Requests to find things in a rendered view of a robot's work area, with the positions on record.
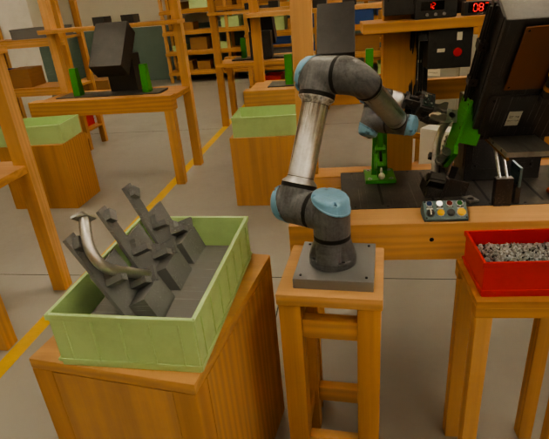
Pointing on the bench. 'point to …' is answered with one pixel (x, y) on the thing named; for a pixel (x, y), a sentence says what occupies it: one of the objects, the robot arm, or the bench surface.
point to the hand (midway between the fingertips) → (449, 117)
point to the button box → (444, 212)
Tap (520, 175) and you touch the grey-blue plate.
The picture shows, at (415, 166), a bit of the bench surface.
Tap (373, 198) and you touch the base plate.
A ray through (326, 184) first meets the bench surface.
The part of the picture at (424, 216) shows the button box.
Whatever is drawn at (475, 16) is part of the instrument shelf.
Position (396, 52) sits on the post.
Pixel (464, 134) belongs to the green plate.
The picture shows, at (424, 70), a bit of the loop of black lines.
